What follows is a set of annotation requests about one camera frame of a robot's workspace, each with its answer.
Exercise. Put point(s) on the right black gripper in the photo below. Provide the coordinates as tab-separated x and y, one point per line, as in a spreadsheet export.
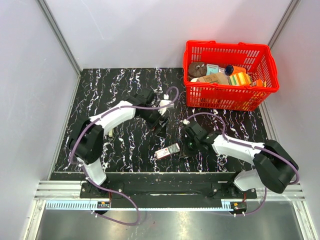
185	151

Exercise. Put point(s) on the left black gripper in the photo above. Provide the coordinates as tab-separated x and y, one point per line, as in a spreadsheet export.
160	129

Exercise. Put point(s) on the red white staple box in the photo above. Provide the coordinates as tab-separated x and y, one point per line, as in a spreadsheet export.
167	151

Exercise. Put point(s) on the cream white stapler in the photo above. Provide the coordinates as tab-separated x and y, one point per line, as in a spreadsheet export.
111	134

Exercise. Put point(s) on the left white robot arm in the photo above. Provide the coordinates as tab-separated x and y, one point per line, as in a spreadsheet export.
87	137

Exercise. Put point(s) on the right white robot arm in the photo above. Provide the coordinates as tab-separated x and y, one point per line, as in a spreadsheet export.
273	167

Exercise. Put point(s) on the brown cardboard package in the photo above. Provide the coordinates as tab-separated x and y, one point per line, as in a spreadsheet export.
215	78

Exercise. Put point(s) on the teal white small box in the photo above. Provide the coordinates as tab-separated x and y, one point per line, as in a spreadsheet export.
212	69

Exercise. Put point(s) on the orange bottle blue cap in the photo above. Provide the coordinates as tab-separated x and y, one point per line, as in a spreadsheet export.
232	69

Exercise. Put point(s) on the small orange packet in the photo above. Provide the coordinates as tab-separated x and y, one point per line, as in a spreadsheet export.
258	83

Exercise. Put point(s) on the red plastic shopping basket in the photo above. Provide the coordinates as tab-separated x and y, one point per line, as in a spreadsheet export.
255	58

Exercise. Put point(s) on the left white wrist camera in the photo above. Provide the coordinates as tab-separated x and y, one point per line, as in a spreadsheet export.
165	104

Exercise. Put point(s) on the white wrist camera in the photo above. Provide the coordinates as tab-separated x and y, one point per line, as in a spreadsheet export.
186	122
165	104

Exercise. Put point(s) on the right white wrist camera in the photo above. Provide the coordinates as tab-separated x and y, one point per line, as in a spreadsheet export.
186	122

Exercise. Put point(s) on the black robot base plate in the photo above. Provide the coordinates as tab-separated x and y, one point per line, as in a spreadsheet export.
188	190

